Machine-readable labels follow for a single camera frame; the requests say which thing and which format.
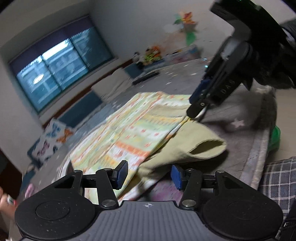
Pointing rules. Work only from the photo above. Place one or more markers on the colourful pinwheel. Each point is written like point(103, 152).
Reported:
point(186, 25)

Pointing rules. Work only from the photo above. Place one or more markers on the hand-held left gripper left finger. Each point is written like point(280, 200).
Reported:
point(122, 173)

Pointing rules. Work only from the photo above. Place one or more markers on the beige pillow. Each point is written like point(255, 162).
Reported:
point(111, 84)

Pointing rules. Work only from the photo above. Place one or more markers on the clear storage box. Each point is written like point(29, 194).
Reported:
point(182, 54)

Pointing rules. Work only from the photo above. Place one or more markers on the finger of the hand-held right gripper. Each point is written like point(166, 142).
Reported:
point(196, 110)
point(200, 91)

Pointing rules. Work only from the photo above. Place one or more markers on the pink cartoon water bottle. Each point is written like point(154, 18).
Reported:
point(5, 204)

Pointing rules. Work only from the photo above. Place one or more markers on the person's plaid pants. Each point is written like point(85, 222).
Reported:
point(279, 180)

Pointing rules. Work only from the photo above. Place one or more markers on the butterfly print pillow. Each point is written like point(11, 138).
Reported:
point(52, 141)

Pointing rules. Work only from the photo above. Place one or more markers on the black remote control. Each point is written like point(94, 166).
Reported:
point(145, 77)

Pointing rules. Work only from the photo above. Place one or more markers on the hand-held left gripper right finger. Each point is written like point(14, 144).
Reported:
point(177, 176)

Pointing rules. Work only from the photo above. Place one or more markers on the pink crumpled wrapper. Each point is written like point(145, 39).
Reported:
point(31, 190)

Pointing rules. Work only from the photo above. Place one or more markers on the green plastic object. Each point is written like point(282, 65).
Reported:
point(275, 139)

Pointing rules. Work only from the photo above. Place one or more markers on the orange fox plush toy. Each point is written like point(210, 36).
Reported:
point(157, 52)

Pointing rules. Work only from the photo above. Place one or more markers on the yellow patterned child garment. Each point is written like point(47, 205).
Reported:
point(138, 129)

